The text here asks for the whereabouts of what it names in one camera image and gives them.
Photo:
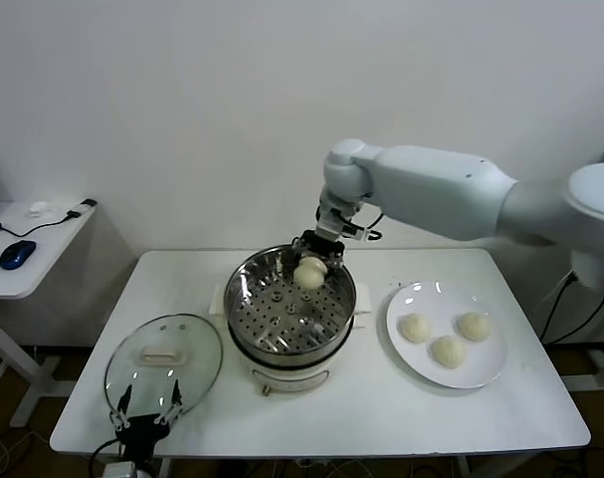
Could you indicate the white oval plate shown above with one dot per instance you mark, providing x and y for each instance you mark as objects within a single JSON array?
[{"x": 485, "y": 358}]

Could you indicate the cream electric cooker pot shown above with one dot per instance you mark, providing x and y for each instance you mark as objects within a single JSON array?
[{"x": 291, "y": 376}]

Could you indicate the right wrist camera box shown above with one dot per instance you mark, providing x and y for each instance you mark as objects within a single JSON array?
[{"x": 334, "y": 219}]

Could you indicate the small white crumpled object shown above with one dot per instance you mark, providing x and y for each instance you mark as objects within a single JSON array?
[{"x": 39, "y": 209}]

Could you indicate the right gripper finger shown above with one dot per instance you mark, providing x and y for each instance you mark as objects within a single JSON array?
[
  {"x": 296, "y": 251},
  {"x": 336, "y": 260}
]

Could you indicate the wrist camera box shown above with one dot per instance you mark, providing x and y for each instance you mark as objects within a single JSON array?
[
  {"x": 334, "y": 219},
  {"x": 120, "y": 470}
]

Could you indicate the stainless steel steamer basket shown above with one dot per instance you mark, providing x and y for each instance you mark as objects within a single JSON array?
[{"x": 261, "y": 279}]

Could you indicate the round glass pot lid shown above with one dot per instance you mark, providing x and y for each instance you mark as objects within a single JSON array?
[{"x": 197, "y": 348}]

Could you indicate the small black white adapter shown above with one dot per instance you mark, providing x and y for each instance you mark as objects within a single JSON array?
[{"x": 88, "y": 205}]

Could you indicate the white side desk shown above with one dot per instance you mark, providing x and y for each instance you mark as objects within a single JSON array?
[{"x": 43, "y": 249}]

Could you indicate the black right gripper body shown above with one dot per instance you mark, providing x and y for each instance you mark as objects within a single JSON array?
[{"x": 321, "y": 241}]

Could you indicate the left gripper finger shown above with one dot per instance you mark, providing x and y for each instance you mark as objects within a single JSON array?
[
  {"x": 118, "y": 417},
  {"x": 175, "y": 398}
]

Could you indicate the white steamed baozi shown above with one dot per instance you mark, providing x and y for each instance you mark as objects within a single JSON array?
[
  {"x": 309, "y": 278},
  {"x": 415, "y": 329},
  {"x": 450, "y": 352},
  {"x": 474, "y": 327}
]

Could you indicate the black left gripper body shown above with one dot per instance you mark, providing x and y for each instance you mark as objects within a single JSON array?
[{"x": 141, "y": 434}]

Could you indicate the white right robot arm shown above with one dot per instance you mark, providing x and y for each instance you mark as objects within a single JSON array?
[{"x": 431, "y": 189}]

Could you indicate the blue computer mouse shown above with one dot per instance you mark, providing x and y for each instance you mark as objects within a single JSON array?
[{"x": 17, "y": 255}]

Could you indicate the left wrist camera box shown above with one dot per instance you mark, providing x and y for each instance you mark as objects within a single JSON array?
[{"x": 120, "y": 470}]

